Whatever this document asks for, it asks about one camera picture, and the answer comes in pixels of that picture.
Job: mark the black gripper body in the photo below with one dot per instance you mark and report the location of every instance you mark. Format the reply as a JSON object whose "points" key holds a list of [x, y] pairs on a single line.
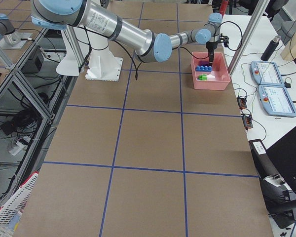
{"points": [[210, 47]]}

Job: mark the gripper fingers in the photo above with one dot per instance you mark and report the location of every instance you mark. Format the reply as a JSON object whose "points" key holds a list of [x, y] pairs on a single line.
{"points": [[211, 55]]}

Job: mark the purple block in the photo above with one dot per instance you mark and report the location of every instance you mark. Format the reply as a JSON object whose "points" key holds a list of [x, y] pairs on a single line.
{"points": [[203, 63]]}

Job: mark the long blue block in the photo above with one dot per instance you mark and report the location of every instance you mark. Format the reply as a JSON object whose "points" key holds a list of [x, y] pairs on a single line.
{"points": [[203, 68]]}

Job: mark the green block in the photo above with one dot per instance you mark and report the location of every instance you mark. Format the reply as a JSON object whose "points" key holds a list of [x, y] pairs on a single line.
{"points": [[202, 77]]}

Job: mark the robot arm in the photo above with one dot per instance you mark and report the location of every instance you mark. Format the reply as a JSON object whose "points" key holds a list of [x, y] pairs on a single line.
{"points": [[148, 46]]}

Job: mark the pink plastic box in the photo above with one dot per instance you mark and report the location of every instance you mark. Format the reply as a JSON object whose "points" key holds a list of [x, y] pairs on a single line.
{"points": [[218, 78]]}

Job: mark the red bottle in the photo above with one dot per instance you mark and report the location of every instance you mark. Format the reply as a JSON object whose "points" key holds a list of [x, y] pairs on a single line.
{"points": [[223, 6]]}

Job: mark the black water bottle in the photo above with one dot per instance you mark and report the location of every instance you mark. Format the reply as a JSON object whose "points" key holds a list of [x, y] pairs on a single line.
{"points": [[270, 48]]}

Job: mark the upper teach pendant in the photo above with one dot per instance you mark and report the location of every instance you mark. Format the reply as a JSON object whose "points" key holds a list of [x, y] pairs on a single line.
{"points": [[266, 73]]}

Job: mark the teach pendant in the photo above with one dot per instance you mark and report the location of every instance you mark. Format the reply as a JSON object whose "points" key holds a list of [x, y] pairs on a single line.
{"points": [[266, 73], [276, 101]]}

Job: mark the lower teach pendant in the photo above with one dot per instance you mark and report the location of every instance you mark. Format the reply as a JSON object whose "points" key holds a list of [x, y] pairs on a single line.
{"points": [[276, 101]]}

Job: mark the black laptop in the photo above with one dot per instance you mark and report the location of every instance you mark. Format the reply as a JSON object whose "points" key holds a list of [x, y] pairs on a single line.
{"points": [[283, 156]]}

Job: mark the white plastic basket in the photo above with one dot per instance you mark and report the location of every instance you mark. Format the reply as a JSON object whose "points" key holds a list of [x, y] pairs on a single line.
{"points": [[12, 210]]}

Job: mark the aluminium frame post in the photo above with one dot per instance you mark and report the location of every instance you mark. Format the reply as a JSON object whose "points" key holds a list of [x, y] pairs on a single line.
{"points": [[252, 24]]}

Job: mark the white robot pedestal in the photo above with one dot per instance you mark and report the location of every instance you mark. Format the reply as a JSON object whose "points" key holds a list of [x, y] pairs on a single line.
{"points": [[103, 65]]}

